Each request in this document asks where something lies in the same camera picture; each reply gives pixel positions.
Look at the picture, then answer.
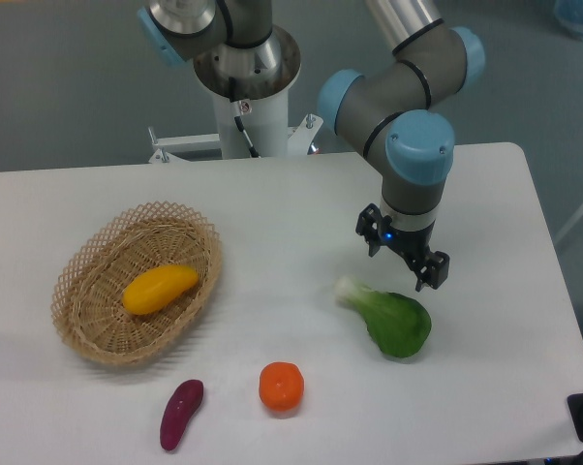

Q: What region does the woven wicker basket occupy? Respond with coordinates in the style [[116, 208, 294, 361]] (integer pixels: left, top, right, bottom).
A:
[[51, 201, 223, 366]]

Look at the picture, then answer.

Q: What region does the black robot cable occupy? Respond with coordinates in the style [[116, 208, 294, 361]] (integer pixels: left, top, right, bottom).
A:
[[227, 76, 262, 159]]

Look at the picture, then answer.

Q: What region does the purple sweet potato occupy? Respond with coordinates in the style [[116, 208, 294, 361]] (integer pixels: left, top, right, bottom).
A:
[[159, 379, 204, 451]]

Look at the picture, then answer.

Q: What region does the orange tangerine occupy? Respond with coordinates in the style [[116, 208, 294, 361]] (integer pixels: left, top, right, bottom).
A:
[[259, 361, 304, 413]]

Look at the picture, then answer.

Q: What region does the green bok choy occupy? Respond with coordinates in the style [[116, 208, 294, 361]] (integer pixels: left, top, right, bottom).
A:
[[334, 276, 432, 359]]

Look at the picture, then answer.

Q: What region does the yellow mango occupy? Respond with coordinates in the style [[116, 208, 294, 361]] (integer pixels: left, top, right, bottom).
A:
[[122, 264, 199, 316]]

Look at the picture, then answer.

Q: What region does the blue plastic bag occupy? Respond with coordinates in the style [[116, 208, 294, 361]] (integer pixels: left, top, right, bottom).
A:
[[553, 0, 583, 41]]

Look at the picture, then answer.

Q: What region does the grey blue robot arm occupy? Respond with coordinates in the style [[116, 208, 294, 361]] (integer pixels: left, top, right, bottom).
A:
[[138, 1, 485, 289]]

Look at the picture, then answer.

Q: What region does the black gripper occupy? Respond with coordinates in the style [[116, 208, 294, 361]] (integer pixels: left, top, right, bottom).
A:
[[355, 203, 450, 292]]

